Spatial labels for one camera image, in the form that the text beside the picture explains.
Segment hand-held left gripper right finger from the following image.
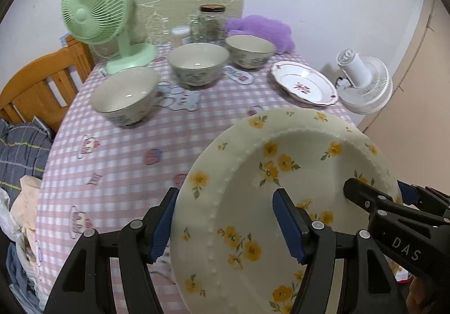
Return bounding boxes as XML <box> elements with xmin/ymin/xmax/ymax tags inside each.
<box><xmin>272</xmin><ymin>188</ymin><xmax>398</xmax><ymax>314</ymax></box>

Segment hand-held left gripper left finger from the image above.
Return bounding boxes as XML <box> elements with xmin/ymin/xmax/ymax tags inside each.
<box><xmin>42</xmin><ymin>188</ymin><xmax>180</xmax><ymax>314</ymax></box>

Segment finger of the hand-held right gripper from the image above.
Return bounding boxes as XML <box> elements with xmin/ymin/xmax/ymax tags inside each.
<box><xmin>343</xmin><ymin>178</ymin><xmax>391</xmax><ymax>218</ymax></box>
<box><xmin>397</xmin><ymin>180</ymin><xmax>450</xmax><ymax>225</ymax></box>

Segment yellow floral plate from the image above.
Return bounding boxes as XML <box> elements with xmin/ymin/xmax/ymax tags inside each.
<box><xmin>170</xmin><ymin>107</ymin><xmax>403</xmax><ymax>314</ymax></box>

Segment small red flower plate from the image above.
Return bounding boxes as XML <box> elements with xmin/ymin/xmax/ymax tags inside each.
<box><xmin>271</xmin><ymin>61</ymin><xmax>339</xmax><ymax>105</ymax></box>

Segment blue floral ceramic bowl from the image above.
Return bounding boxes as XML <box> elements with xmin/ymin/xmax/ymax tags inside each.
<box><xmin>91</xmin><ymin>67</ymin><xmax>160</xmax><ymax>127</ymax></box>
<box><xmin>225</xmin><ymin>35</ymin><xmax>276</xmax><ymax>69</ymax></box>
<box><xmin>168</xmin><ymin>43</ymin><xmax>230</xmax><ymax>87</ymax></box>

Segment pink checked tablecloth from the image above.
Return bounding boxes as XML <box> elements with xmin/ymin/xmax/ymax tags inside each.
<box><xmin>35</xmin><ymin>42</ymin><xmax>359</xmax><ymax>314</ymax></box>

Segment white clip fan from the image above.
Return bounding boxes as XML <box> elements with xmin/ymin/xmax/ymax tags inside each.
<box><xmin>334</xmin><ymin>49</ymin><xmax>393</xmax><ymax>115</ymax></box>

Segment cream cloth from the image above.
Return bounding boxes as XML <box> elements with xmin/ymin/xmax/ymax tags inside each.
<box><xmin>10</xmin><ymin>175</ymin><xmax>43</xmax><ymax>230</ymax></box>

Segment blue clothes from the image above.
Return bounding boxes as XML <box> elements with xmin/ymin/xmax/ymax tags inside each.
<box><xmin>7</xmin><ymin>240</ymin><xmax>41</xmax><ymax>313</ymax></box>

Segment white plastic bag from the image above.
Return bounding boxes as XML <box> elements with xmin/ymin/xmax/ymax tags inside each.
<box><xmin>0</xmin><ymin>188</ymin><xmax>22</xmax><ymax>241</ymax></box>

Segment grey plaid cloth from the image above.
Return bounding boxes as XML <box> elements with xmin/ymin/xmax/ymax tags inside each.
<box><xmin>0</xmin><ymin>118</ymin><xmax>53</xmax><ymax>202</ymax></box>

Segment purple plush cushion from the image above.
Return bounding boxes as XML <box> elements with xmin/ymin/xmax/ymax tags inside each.
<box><xmin>225</xmin><ymin>14</ymin><xmax>295</xmax><ymax>55</ymax></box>

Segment cotton swab container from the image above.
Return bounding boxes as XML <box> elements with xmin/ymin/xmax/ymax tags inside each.
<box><xmin>171</xmin><ymin>26</ymin><xmax>191</xmax><ymax>48</ymax></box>

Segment clear glass mug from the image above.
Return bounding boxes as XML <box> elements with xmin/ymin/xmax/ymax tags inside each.
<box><xmin>189</xmin><ymin>17</ymin><xmax>204</xmax><ymax>44</ymax></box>

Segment glass jar dark lid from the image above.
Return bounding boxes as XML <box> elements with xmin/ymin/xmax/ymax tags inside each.
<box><xmin>197</xmin><ymin>5</ymin><xmax>226</xmax><ymax>46</ymax></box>

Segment green desk fan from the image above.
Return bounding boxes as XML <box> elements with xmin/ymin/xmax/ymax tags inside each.
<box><xmin>61</xmin><ymin>0</ymin><xmax>158</xmax><ymax>76</ymax></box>

